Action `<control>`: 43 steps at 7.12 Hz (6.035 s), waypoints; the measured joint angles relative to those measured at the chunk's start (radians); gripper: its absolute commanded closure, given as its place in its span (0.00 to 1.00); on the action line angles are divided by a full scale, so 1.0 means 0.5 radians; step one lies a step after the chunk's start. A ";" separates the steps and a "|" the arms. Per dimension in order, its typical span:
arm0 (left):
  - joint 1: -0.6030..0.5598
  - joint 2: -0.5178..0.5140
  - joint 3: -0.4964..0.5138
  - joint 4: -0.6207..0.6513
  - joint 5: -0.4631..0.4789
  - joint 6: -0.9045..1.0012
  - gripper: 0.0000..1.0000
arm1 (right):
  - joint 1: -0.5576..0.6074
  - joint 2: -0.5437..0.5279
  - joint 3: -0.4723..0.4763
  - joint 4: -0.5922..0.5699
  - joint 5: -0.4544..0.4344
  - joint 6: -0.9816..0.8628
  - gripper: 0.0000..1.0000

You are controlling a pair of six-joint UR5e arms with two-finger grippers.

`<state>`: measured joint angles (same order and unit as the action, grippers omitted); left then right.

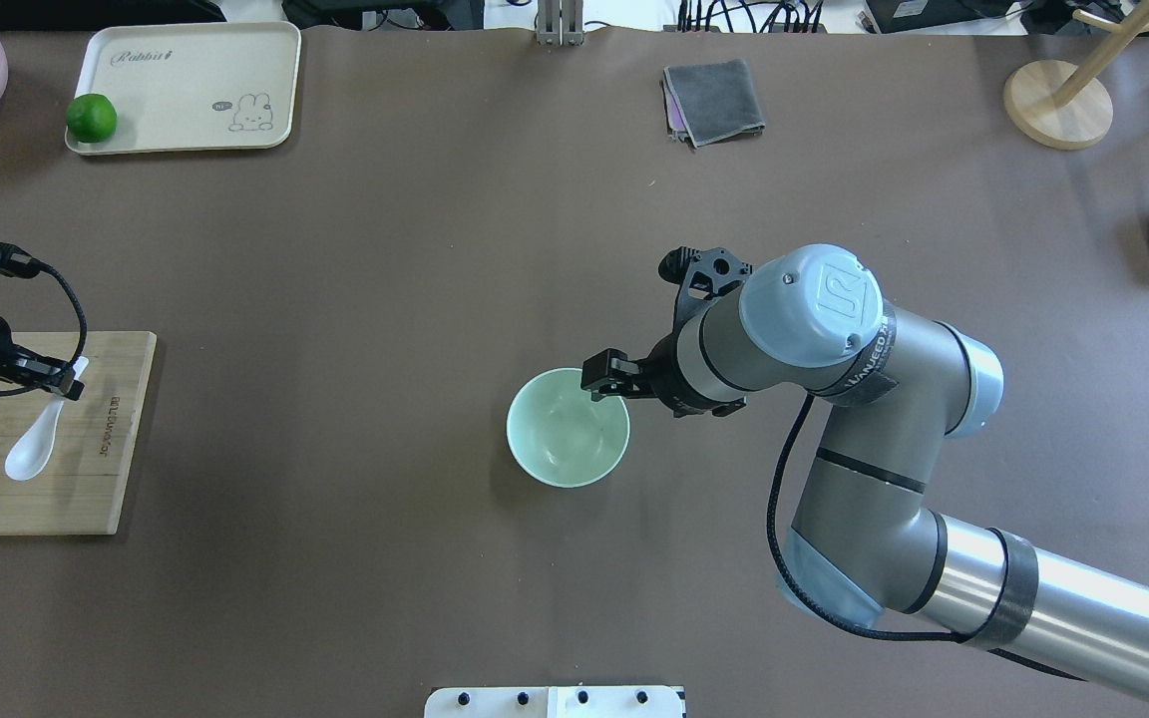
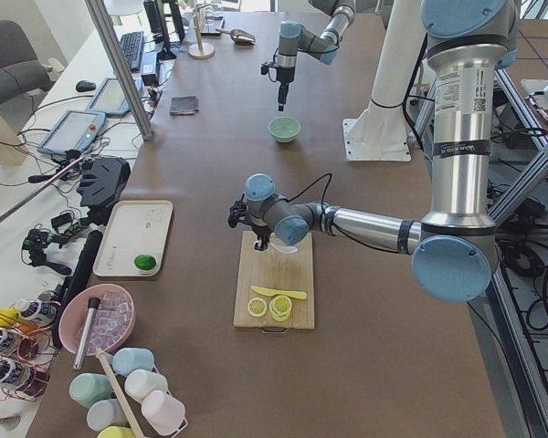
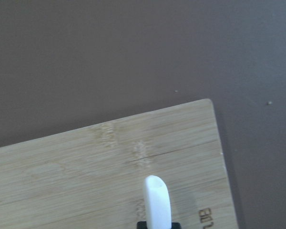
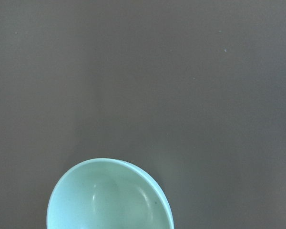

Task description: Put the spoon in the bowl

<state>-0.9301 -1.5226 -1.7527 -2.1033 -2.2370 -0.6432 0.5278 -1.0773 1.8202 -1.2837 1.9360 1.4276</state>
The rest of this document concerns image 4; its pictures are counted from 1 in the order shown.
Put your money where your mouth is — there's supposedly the green bowl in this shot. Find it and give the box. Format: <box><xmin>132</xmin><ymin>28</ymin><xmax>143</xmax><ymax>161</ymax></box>
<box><xmin>46</xmin><ymin>158</ymin><xmax>174</xmax><ymax>229</ymax></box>

